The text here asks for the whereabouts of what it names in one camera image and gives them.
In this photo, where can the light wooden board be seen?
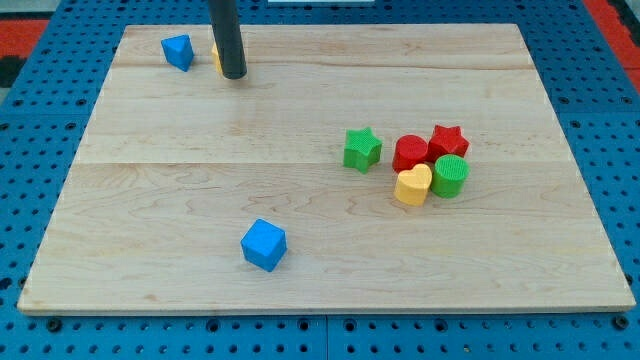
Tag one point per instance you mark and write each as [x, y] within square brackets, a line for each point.
[174, 167]

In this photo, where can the blue cube block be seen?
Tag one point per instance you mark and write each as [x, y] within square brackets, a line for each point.
[264, 245]

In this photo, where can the red star block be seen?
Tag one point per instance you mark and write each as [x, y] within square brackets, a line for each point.
[445, 141]

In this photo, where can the green star block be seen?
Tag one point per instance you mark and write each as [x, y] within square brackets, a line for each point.
[362, 149]

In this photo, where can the blue triangle block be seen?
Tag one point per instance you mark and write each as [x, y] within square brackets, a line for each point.
[178, 51]

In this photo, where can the red cylinder block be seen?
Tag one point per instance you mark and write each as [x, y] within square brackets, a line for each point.
[409, 151]

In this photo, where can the green cylinder block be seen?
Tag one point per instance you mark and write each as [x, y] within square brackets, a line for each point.
[449, 175]

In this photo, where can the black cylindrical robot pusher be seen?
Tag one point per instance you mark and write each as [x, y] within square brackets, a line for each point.
[227, 35]

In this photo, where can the yellow block behind pusher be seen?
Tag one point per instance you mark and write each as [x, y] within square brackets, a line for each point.
[216, 59]

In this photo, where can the yellow heart block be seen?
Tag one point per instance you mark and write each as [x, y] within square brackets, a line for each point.
[412, 185]

